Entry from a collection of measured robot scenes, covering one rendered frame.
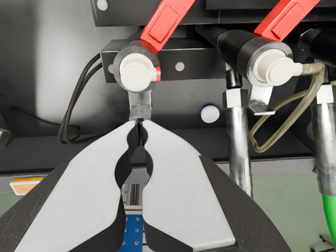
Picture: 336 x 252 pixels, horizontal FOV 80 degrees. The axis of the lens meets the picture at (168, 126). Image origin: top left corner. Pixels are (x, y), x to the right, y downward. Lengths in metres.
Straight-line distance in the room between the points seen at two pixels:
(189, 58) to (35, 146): 0.38
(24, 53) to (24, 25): 0.05
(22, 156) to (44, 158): 0.05
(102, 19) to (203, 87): 0.25
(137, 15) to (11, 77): 0.31
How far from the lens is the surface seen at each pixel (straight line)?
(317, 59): 0.22
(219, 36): 0.21
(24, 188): 0.44
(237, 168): 0.18
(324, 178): 0.23
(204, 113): 0.44
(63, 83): 0.45
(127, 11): 0.24
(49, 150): 0.48
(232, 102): 0.18
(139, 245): 0.81
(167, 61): 0.25
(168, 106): 0.44
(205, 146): 0.42
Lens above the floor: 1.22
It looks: 58 degrees down
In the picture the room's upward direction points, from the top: 172 degrees clockwise
